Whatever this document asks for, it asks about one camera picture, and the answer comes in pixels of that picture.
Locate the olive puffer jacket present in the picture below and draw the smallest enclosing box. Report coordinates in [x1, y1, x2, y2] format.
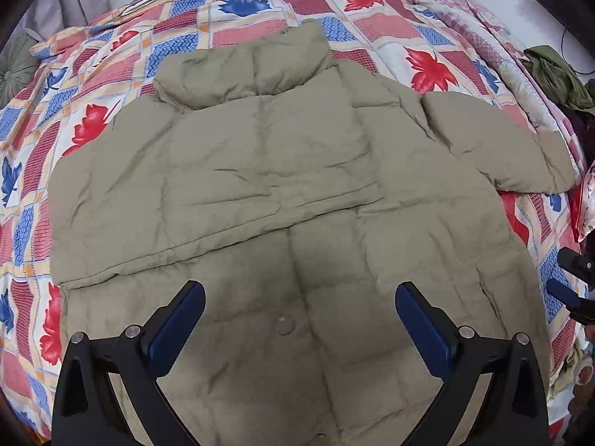
[48, 19, 577, 446]

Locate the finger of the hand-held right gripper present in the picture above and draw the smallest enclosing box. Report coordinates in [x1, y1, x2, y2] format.
[546, 279, 595, 323]
[558, 247, 595, 285]

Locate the round grey-green cushion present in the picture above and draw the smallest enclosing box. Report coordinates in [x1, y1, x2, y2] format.
[0, 28, 37, 113]

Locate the leaf print patchwork bedspread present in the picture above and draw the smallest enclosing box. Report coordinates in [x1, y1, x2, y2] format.
[0, 0, 587, 442]

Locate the green cloth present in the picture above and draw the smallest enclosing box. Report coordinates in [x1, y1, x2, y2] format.
[523, 45, 595, 117]

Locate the pale floral quilt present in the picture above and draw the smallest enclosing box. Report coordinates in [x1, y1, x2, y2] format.
[386, 0, 587, 175]

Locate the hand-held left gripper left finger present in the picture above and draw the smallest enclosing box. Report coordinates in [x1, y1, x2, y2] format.
[52, 280, 206, 446]

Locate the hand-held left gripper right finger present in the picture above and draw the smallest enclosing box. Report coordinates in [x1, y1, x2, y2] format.
[394, 281, 549, 446]

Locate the thin black wall cable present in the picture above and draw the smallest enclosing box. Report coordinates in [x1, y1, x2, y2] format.
[559, 27, 592, 76]

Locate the dark purple cloth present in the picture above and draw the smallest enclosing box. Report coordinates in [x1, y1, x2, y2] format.
[557, 101, 595, 161]

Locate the brown fuzzy object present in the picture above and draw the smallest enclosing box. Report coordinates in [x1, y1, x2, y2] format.
[569, 361, 595, 413]

